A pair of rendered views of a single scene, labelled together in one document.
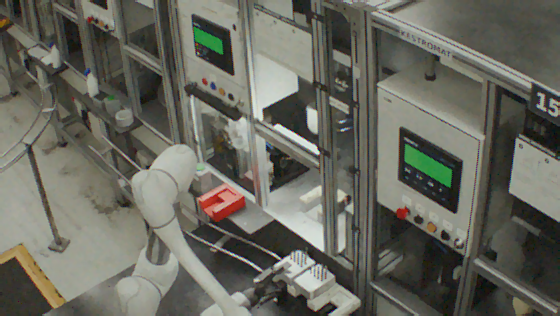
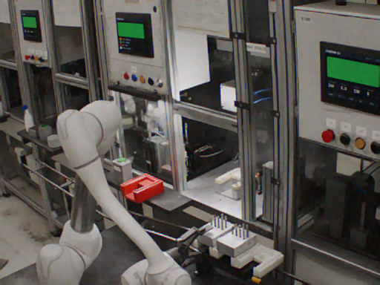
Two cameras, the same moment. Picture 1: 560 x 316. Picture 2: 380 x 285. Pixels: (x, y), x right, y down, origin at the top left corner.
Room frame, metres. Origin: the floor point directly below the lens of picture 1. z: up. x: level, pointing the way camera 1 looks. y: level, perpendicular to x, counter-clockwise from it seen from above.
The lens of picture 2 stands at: (0.33, 0.17, 2.04)
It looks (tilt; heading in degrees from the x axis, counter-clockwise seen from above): 22 degrees down; 356
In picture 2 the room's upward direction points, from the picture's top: 5 degrees counter-clockwise
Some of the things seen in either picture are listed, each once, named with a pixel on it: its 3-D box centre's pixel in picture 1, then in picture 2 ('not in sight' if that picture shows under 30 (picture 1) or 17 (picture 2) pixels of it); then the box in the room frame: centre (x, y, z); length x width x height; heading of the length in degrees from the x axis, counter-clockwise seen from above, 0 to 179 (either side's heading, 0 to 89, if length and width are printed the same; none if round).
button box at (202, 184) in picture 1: (202, 178); (124, 171); (2.66, 0.34, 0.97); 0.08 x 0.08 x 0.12; 38
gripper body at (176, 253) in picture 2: (254, 294); (177, 255); (2.00, 0.14, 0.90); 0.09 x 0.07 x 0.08; 128
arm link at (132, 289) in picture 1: (134, 302); (57, 269); (2.04, 0.63, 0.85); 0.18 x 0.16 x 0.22; 156
